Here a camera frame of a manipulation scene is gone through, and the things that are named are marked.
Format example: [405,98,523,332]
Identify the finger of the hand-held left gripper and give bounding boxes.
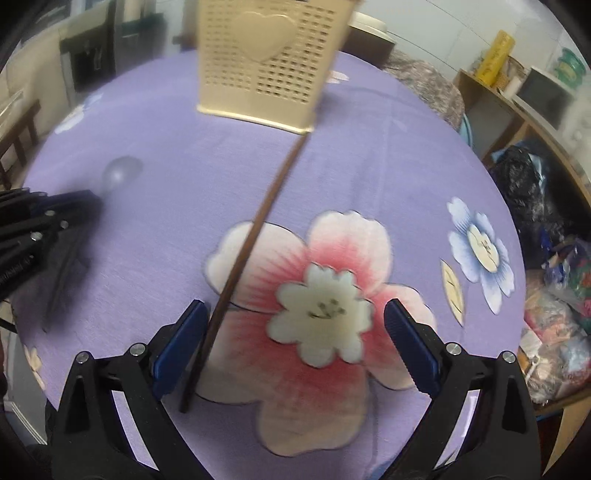
[0,208,81,273]
[0,187,103,222]

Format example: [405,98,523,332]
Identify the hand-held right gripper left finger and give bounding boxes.
[46,299,215,480]

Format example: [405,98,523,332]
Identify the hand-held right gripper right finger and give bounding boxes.
[383,298,543,480]

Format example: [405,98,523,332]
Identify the translucent plastic spoon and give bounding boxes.
[102,156,144,195]

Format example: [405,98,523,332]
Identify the brown wooden chopstick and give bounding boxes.
[179,134,311,414]

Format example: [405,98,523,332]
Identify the beige perforated utensil holder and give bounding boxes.
[196,0,361,136]

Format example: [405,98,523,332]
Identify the dark wooden chair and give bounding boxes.
[0,99,42,190]

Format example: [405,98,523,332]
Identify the dark cabinet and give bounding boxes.
[60,9,118,93]

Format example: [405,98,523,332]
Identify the clear bag of colourful goods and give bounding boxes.
[519,268,591,404]

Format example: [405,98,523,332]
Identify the blue plastic bag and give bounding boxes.
[542,237,591,324]

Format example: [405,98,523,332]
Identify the black plastic bag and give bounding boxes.
[489,145,566,271]

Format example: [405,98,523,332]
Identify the blue plastic basin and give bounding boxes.
[457,113,476,148]

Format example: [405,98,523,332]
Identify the wooden shelf unit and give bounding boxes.
[454,68,591,476]

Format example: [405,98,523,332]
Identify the paisley patterned cloth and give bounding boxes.
[383,48,465,130]

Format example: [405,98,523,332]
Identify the white microwave oven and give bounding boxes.
[515,67,587,134]

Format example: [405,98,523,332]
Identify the yellow cylinder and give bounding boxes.
[475,30,515,86]

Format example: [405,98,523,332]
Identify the brown pot with white lid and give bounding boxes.
[346,11,398,65]

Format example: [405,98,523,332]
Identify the green packet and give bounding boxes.
[554,46,587,86]

